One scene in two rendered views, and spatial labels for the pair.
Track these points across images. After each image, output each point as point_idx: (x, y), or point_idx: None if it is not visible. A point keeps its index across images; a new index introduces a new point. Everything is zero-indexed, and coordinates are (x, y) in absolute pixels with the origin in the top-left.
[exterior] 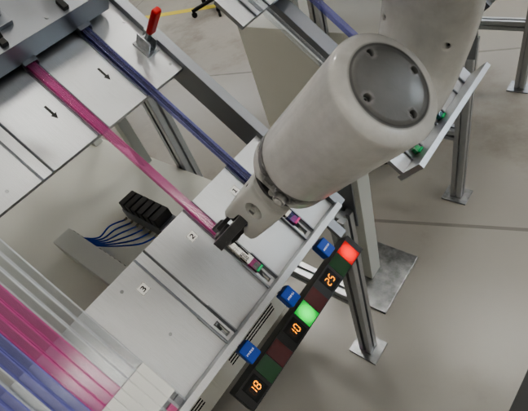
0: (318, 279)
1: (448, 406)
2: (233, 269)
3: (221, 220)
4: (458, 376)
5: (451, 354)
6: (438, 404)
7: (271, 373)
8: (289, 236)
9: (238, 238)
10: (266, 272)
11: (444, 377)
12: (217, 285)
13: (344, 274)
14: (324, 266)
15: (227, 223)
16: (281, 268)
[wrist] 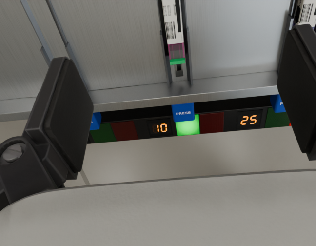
0: (237, 111)
1: (246, 156)
2: (142, 28)
3: (37, 131)
4: (274, 152)
5: (288, 139)
6: (244, 150)
7: (102, 137)
8: (265, 51)
9: (66, 178)
10: (183, 65)
11: (266, 144)
12: (101, 29)
13: (269, 127)
14: (262, 103)
15: (43, 162)
16: (207, 76)
